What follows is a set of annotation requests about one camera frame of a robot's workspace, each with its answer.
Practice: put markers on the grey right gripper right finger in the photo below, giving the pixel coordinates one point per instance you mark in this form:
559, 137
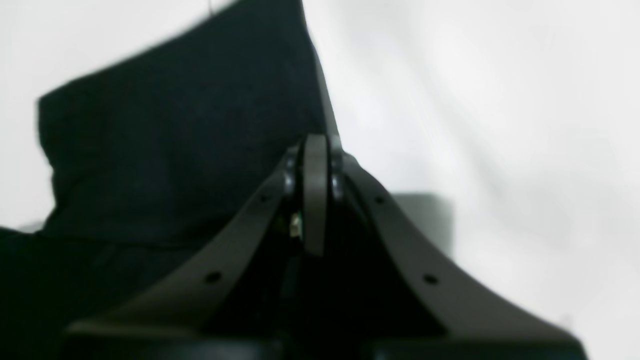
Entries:
477, 323

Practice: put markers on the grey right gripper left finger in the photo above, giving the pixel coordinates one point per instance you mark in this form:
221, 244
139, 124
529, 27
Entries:
166, 321

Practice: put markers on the black T-shirt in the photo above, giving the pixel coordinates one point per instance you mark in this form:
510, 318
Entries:
150, 159

